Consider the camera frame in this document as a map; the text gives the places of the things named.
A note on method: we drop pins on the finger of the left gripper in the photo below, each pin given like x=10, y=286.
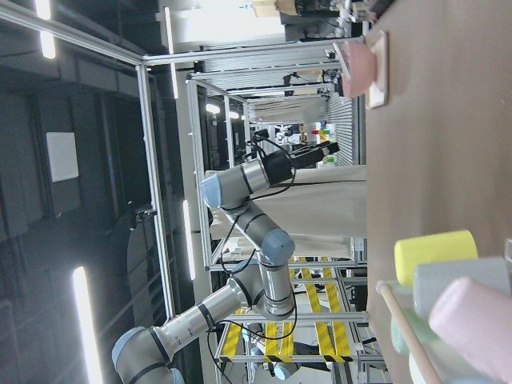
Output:
x=328, y=148

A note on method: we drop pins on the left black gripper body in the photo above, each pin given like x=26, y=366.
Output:
x=278, y=165

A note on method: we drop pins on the pink plastic cup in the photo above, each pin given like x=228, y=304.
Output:
x=478, y=326

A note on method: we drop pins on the yellow plastic cup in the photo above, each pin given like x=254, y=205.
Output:
x=442, y=247

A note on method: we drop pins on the grey plastic cup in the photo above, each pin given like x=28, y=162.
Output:
x=436, y=283

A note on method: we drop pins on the white cup holder rack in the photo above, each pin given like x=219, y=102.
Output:
x=415, y=347

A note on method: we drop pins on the pink bowl of ice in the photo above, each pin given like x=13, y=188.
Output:
x=358, y=65

